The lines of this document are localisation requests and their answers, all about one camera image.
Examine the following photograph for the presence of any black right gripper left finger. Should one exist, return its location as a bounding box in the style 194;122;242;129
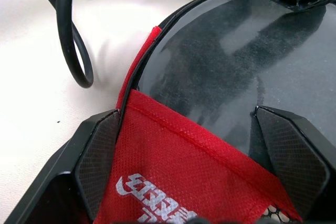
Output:
4;109;122;224

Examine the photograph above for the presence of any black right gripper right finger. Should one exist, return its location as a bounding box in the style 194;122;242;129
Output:
250;105;336;224

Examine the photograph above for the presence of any black and red paddle case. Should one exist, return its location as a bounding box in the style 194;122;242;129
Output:
92;0;303;224

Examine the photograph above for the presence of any black rubber table tennis paddle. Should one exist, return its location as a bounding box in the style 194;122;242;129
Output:
136;0;336;179

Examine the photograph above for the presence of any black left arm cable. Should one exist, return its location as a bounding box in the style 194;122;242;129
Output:
23;0;95;89

